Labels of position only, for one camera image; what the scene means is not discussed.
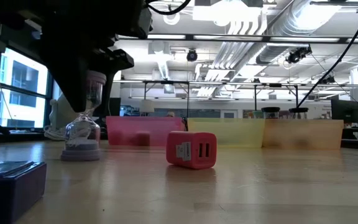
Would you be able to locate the overhead LED light bar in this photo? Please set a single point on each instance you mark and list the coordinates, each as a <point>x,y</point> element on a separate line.
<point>228,37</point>

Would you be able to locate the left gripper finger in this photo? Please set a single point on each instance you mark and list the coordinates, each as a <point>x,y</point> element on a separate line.
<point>107,90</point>
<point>71,84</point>

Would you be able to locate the pink translucent plastic bin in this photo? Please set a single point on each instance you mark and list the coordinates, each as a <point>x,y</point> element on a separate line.
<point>154,127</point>

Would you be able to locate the black hourglass red sand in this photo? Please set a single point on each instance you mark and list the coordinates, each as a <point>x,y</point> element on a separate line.
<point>270,109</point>

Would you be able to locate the person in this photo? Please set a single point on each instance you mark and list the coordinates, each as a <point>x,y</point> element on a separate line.
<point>170,114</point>

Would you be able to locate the black computer monitor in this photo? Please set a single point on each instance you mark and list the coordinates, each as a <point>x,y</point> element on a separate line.
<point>115,107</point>
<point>345,110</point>

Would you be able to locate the yellow translucent plastic bin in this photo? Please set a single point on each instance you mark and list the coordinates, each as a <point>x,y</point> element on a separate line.
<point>228,130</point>

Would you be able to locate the white lamp shade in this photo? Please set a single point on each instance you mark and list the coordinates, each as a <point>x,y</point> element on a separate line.
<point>146,105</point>

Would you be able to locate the dark purple rectangular box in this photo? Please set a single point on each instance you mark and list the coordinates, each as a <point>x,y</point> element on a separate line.
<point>8,189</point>

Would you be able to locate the silver ventilation duct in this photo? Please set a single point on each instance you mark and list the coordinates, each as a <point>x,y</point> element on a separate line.
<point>291,25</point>

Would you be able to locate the black ceiling camera mount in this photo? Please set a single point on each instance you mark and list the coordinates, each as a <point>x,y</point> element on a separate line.
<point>297,54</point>

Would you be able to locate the lavender hourglass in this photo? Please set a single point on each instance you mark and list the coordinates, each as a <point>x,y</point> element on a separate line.
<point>81,133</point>

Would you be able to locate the pink red USB charger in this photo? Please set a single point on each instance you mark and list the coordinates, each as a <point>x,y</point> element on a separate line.
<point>194,140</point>

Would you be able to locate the orange translucent plastic bin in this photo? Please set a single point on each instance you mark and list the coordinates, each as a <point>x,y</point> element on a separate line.
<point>322,133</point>

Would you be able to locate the black round ceiling speaker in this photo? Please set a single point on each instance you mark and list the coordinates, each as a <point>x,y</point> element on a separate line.
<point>192,55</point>

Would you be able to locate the black workstation frame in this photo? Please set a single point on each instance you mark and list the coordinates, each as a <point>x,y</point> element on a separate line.
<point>255,99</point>
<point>187,99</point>

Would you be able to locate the large window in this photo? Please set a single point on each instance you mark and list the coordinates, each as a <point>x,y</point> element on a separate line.
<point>23,81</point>

